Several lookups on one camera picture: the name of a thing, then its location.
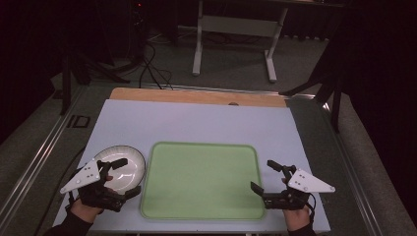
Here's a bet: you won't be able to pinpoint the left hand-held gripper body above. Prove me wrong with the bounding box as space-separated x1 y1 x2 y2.
59 158 128 213

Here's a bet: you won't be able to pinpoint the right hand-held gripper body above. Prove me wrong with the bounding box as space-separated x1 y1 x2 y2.
263 164 336 211

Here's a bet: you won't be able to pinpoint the white round plate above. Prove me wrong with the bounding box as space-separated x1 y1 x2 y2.
92 145 148 196

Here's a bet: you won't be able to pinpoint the person's right hand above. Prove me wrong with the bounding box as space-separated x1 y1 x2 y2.
280 176 313 232

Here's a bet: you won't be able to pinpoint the person's left hand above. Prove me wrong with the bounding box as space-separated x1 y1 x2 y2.
70 174 114 224

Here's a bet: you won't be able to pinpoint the black floor socket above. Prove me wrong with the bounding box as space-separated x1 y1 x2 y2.
66 114 91 130

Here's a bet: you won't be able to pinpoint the green tray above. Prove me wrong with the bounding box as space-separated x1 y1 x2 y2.
140 141 267 221

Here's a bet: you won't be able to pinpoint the white table mat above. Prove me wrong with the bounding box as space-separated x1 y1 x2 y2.
52 98 331 235

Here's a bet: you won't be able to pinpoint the black tripod stand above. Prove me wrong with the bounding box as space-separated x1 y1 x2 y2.
58 45 132 116
279 48 347 134

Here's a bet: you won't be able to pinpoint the wooden table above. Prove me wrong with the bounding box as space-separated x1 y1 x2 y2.
108 87 288 109

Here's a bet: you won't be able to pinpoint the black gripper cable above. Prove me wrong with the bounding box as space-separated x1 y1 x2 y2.
306 192 318 225

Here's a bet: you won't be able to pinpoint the metal floor rail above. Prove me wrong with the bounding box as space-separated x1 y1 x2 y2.
321 100 385 236
0 84 87 228

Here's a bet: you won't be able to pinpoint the black floor cables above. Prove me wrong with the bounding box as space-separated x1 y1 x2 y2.
137 40 175 90

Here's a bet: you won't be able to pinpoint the white desk frame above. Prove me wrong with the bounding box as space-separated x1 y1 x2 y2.
192 0 290 84

